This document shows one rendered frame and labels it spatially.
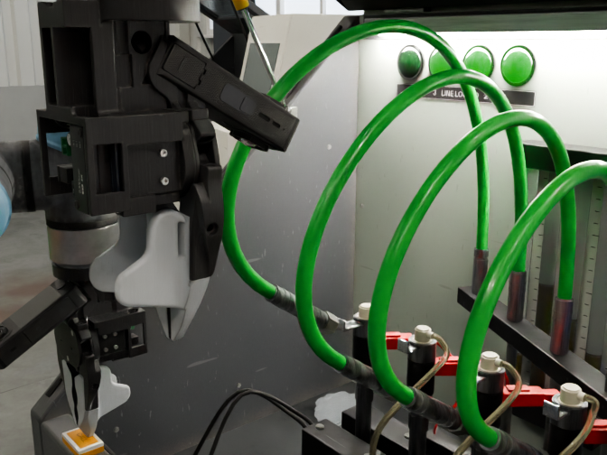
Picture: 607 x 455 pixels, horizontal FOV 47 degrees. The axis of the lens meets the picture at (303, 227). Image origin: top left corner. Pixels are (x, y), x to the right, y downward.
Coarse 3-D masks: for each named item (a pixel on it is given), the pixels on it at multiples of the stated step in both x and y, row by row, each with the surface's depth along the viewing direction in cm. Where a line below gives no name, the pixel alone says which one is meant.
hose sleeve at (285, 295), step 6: (276, 288) 67; (282, 288) 67; (276, 294) 66; (282, 294) 67; (288, 294) 67; (270, 300) 66; (276, 300) 66; (282, 300) 67; (288, 300) 67; (294, 300) 68; (276, 306) 67; (282, 306) 67; (288, 306) 67; (294, 306) 68; (294, 312) 68; (318, 312) 70; (324, 312) 71; (318, 318) 70; (324, 318) 71; (318, 324) 71; (324, 324) 71
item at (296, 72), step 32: (352, 32) 66; (384, 32) 69; (416, 32) 72; (480, 160) 83; (224, 192) 61; (480, 192) 85; (224, 224) 61; (480, 224) 86; (480, 256) 87; (256, 288) 65
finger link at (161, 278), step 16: (160, 224) 41; (176, 224) 42; (160, 240) 42; (176, 240) 42; (144, 256) 41; (160, 256) 42; (176, 256) 43; (128, 272) 41; (144, 272) 41; (160, 272) 42; (176, 272) 43; (128, 288) 41; (144, 288) 42; (160, 288) 42; (176, 288) 43; (192, 288) 43; (128, 304) 41; (144, 304) 42; (160, 304) 43; (176, 304) 43; (192, 304) 44; (176, 320) 45; (176, 336) 45
